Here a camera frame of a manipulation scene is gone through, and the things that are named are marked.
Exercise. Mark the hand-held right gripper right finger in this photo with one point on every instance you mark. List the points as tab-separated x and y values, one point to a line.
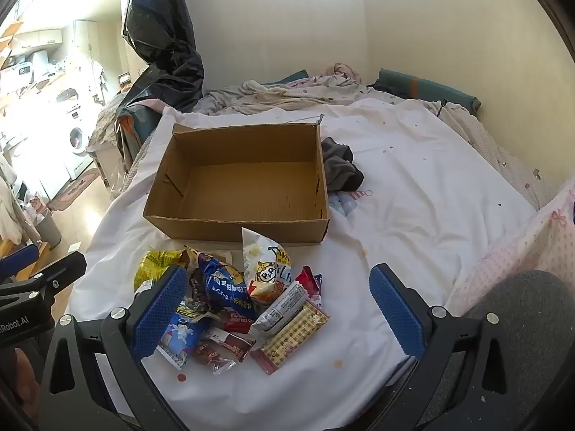
395	312

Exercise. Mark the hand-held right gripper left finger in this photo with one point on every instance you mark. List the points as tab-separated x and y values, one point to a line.
161	312

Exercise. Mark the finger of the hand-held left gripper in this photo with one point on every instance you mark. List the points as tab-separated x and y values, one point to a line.
54	280
18	262

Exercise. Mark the blue yellow snack packet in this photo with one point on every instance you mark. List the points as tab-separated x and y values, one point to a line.
224	285

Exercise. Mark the brown cardboard box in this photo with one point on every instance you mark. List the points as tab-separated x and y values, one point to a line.
251	188

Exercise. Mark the blue white snack packet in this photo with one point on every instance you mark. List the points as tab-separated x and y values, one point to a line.
184	332

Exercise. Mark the dark brown snack packet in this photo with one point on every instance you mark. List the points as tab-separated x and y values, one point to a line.
197	287

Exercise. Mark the grey trash bin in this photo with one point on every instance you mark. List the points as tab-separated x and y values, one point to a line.
48	231

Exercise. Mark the brown chocolate snack packet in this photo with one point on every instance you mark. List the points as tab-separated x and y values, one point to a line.
211	354

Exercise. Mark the red brown snack packet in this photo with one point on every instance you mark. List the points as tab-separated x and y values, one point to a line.
233	321

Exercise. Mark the maroon snack packet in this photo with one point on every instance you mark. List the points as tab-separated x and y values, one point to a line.
231	343

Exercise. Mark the pink floor mat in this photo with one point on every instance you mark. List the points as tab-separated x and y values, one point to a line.
74	191

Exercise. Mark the small red snack packet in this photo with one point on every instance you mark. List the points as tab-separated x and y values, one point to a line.
307	278

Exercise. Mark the yellow checkered snack packet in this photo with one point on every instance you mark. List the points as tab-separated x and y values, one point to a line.
296	336

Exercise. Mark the white cartoon snack packet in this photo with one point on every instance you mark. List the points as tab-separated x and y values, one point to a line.
265	269

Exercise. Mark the grey white wrapped bar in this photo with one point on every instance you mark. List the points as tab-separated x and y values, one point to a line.
280	307

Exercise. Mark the pink dotted blanket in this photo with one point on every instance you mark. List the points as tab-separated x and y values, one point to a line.
516	256

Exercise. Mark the person's grey trouser leg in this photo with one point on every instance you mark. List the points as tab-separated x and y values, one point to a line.
530	305

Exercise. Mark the white washing machine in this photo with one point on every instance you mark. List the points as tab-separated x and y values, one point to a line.
77	139

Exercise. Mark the dark grey cloth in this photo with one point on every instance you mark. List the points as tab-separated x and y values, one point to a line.
341	166

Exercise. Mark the teal orange bag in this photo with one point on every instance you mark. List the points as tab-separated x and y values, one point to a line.
132	128

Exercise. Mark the cream knitted blanket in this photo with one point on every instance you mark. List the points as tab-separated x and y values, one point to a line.
269	96

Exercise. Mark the pink crumpled cloth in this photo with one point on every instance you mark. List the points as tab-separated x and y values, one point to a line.
343	74

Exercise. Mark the black plastic bag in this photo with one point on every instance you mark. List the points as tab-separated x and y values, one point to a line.
166	31

